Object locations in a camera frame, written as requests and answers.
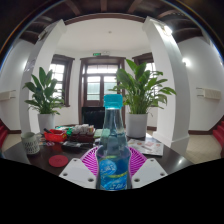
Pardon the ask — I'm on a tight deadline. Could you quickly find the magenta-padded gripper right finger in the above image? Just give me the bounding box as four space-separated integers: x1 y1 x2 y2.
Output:
128 146 168 190

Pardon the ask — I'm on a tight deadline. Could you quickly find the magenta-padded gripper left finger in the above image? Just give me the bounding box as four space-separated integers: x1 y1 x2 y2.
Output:
59 146 99 190

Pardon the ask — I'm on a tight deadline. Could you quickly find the clear blue-capped water bottle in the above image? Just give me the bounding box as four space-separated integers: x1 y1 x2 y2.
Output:
95 93 133 192

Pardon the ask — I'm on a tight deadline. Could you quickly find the flat round red coaster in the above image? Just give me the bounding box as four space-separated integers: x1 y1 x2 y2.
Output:
48 154 70 168

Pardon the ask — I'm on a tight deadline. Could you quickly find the colourful magazine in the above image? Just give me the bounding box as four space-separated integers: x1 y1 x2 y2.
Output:
128 137 165 157

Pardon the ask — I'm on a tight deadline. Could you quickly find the flat black device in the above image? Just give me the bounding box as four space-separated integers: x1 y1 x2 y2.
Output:
61 140 83 150

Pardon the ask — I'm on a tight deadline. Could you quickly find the green cloth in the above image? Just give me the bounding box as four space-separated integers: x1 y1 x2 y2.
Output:
93 128 104 139

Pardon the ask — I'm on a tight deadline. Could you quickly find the potted plant in white pot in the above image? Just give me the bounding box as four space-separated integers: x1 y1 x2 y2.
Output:
22 66 66 134
109 59 177 139

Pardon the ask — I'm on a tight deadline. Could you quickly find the grey-green patterned mug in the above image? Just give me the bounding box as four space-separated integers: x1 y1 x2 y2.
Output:
20 131 43 155

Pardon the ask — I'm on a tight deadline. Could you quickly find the black chair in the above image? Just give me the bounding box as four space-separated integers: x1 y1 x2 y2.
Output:
81 106 107 129

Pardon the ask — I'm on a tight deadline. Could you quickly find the red carpeted staircase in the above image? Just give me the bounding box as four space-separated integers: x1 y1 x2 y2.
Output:
213 119 224 149
0 119 9 148

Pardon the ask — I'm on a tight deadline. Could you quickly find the dark wooden double door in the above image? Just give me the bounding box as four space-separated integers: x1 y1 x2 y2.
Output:
78 56 127 126

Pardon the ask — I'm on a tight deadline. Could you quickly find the dark wood framed window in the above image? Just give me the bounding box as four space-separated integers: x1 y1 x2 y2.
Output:
49 54 75 108
132 52 159 118

